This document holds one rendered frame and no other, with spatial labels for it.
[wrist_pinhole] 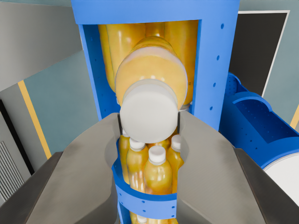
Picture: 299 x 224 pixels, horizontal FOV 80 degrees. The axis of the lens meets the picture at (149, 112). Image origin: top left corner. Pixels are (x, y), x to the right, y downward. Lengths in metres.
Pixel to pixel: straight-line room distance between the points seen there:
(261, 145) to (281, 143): 0.06
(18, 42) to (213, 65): 0.84
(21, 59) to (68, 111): 1.00
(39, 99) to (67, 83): 0.34
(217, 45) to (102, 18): 0.16
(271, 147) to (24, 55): 1.05
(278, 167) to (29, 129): 2.07
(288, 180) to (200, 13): 0.67
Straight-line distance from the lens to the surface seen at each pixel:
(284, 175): 0.78
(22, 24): 1.03
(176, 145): 0.45
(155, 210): 0.45
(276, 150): 0.74
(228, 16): 0.30
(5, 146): 2.17
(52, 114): 1.98
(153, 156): 0.41
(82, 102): 1.78
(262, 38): 1.52
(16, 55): 0.96
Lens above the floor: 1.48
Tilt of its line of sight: 61 degrees down
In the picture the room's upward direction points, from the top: 176 degrees counter-clockwise
